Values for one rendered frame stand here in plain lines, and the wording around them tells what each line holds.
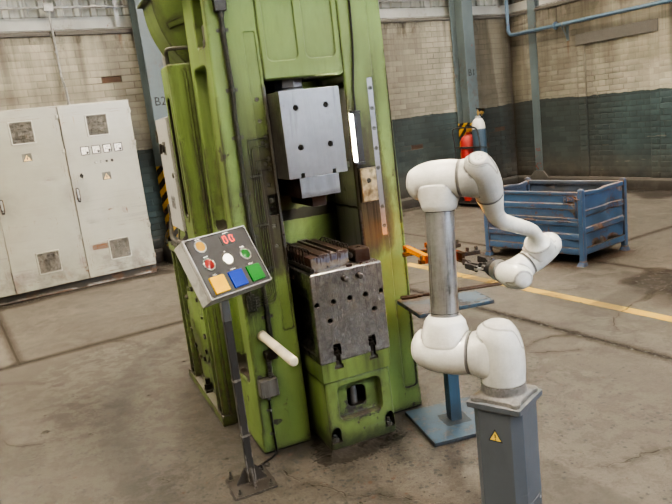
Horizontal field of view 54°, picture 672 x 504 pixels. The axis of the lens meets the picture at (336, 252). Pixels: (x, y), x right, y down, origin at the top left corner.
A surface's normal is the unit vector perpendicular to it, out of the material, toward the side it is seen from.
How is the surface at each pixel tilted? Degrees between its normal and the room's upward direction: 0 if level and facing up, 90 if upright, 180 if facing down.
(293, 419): 90
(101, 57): 86
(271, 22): 90
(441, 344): 80
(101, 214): 90
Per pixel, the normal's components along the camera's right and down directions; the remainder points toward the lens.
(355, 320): 0.40, 0.14
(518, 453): 0.11, 0.18
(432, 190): -0.44, 0.20
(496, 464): -0.62, 0.23
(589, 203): 0.61, 0.09
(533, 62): -0.85, 0.20
